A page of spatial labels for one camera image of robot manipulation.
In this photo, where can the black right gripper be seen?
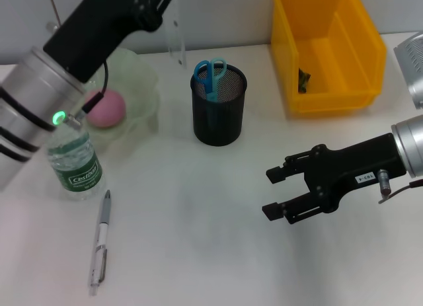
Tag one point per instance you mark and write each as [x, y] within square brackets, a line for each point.
[357, 167]

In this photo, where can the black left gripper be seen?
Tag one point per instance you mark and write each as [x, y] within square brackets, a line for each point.
[105, 22]

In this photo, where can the transparent plastic ruler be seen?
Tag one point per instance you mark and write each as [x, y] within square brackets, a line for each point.
[176, 38]

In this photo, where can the blue plastic scissors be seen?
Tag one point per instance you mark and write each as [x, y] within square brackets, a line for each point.
[203, 78]

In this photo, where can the green plastic wrapper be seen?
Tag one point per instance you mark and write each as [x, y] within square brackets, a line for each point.
[304, 81]

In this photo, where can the pink peach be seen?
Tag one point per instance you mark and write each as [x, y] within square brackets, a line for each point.
[112, 111]

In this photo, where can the clear green-label water bottle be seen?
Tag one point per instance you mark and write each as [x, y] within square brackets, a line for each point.
[79, 174]

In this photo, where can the grey clear ballpoint pen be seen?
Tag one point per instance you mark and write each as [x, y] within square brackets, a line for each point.
[99, 246]

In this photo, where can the pale green glass fruit plate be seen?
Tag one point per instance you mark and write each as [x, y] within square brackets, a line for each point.
[142, 88]

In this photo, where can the black mesh pen holder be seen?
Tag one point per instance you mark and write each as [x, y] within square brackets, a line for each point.
[218, 121]

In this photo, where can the yellow plastic bin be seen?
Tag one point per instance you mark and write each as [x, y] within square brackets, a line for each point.
[330, 38]

